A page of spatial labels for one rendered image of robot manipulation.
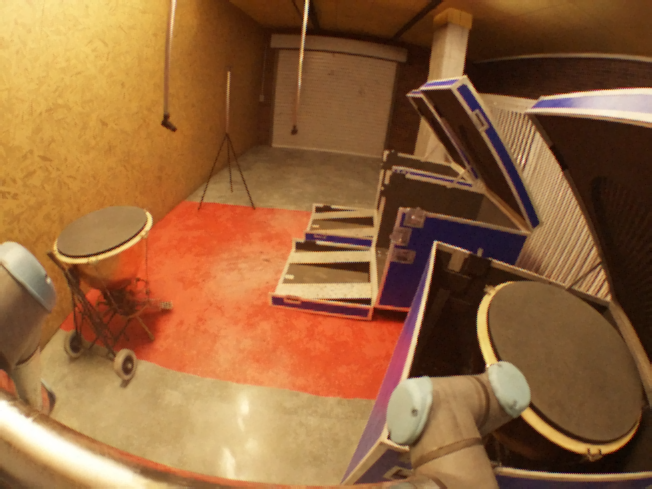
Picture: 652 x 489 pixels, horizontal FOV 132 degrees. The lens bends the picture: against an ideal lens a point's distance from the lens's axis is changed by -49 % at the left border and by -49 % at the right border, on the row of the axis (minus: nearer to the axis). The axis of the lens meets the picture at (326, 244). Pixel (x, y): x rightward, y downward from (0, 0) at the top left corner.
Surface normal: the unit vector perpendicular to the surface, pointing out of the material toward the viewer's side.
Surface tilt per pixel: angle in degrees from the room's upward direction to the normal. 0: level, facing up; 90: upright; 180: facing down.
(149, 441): 0
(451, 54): 90
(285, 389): 0
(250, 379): 0
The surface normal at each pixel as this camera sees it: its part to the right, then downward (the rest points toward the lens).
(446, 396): 0.25, -0.83
